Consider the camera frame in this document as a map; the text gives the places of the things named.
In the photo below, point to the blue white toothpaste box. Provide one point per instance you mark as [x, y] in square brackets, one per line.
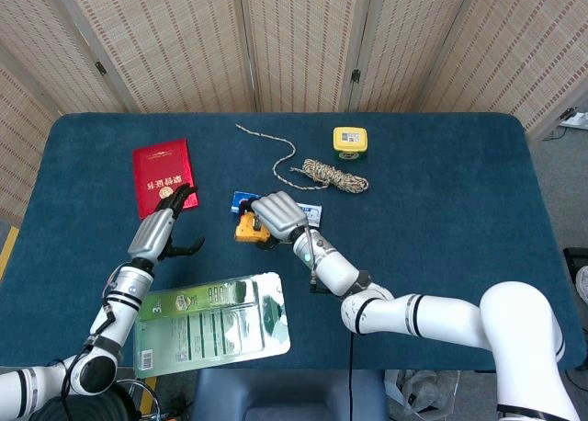
[314, 214]

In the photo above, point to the yellow tape measure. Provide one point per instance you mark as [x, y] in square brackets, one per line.
[244, 230]

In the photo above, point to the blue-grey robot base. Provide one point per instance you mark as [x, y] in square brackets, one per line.
[289, 393]

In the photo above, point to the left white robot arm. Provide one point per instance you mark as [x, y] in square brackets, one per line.
[115, 320]

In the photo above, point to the clear plastic bag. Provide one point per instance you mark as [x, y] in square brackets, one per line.
[422, 393]

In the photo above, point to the bamboo folding screen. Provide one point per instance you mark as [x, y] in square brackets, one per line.
[298, 39]

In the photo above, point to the white round object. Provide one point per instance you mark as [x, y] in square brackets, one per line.
[582, 285]

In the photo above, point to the red certificate booklet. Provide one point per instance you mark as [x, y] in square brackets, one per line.
[161, 168]

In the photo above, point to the white power strip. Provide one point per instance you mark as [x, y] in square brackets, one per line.
[576, 120]

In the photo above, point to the small yellow-lidded green box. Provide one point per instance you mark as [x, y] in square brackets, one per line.
[350, 139]

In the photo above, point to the green toothbrush blister pack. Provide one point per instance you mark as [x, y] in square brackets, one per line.
[206, 324]

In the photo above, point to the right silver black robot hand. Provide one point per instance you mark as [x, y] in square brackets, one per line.
[280, 214]

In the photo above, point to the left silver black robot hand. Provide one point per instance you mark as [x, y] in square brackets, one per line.
[151, 232]

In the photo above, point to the black round stool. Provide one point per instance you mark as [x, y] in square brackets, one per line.
[119, 405]

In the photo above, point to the black box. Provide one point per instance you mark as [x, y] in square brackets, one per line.
[576, 258]

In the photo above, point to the blue felt table cover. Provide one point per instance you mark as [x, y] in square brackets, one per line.
[436, 200]

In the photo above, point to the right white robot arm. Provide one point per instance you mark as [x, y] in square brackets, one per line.
[459, 315]

